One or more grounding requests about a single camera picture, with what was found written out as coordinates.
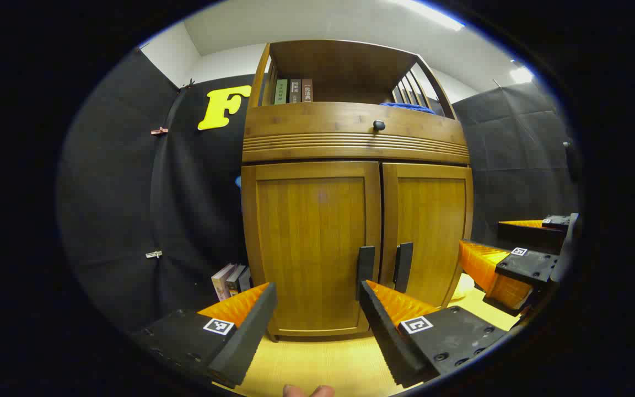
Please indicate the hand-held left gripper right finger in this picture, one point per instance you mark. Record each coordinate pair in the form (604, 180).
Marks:
(386, 336)

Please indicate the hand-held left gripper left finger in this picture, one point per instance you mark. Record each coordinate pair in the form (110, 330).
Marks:
(251, 336)

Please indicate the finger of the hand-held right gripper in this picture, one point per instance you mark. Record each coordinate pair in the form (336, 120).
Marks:
(532, 236)
(529, 266)

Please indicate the wooden shoe cabinet door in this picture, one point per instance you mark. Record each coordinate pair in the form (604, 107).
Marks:
(433, 220)
(312, 242)

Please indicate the wooden double-door shoe cabinet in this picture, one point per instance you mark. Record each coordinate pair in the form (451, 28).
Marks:
(345, 66)

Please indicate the dark grey book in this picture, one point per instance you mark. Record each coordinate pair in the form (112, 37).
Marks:
(245, 280)

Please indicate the black backdrop cloth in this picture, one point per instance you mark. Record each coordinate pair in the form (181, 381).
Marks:
(119, 193)
(516, 149)

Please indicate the white backdrop clip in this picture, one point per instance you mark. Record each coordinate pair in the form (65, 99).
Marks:
(154, 254)

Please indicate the small ceiling light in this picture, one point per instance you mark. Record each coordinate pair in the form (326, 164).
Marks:
(521, 74)

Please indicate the blue cloth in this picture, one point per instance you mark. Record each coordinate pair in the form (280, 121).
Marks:
(408, 107)

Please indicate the wooden drawer with black knob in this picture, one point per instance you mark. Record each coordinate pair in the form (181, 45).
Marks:
(317, 129)

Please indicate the pink backdrop clip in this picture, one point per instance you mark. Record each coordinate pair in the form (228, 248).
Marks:
(159, 130)

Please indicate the green book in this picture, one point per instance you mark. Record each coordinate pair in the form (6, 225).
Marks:
(281, 91)

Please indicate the dark brown book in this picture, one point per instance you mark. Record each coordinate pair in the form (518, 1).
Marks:
(295, 91)

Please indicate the reddish brown book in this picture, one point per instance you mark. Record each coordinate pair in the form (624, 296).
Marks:
(307, 90)

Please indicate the dark backdrop clip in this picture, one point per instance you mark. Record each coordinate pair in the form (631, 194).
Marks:
(188, 84)

